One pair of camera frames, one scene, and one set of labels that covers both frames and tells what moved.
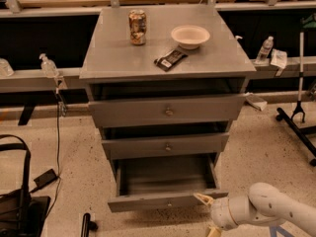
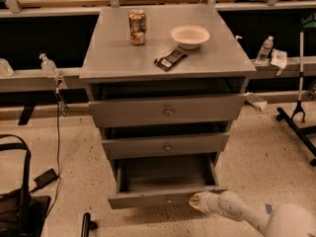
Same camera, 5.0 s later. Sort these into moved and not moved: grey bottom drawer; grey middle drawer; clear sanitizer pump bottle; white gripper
Moved: white gripper
Not moved: grey middle drawer; grey bottom drawer; clear sanitizer pump bottle
